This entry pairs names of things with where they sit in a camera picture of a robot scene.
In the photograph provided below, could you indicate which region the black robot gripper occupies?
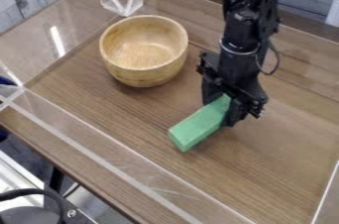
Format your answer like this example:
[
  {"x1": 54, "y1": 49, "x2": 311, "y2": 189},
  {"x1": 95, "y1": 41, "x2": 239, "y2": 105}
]
[{"x1": 197, "y1": 50, "x2": 268, "y2": 127}]

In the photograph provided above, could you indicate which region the green rectangular block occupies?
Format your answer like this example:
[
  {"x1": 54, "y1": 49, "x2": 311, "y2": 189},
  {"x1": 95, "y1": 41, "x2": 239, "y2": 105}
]
[{"x1": 168, "y1": 94, "x2": 231, "y2": 152}]

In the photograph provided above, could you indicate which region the brown wooden bowl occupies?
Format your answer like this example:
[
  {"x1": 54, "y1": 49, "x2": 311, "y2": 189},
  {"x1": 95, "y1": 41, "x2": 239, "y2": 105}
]
[{"x1": 99, "y1": 15, "x2": 188, "y2": 88}]

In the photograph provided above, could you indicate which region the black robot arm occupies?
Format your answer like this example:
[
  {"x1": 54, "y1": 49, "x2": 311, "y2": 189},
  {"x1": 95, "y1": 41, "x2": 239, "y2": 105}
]
[{"x1": 197, "y1": 0, "x2": 280, "y2": 127}]

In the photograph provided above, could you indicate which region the clear acrylic table barrier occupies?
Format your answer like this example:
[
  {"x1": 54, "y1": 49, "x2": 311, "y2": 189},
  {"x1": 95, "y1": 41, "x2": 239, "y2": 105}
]
[{"x1": 0, "y1": 0, "x2": 339, "y2": 224}]

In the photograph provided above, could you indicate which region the black cable loop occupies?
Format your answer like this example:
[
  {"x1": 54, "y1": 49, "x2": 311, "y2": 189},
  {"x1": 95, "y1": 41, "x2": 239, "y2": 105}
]
[{"x1": 0, "y1": 187, "x2": 66, "y2": 224}]

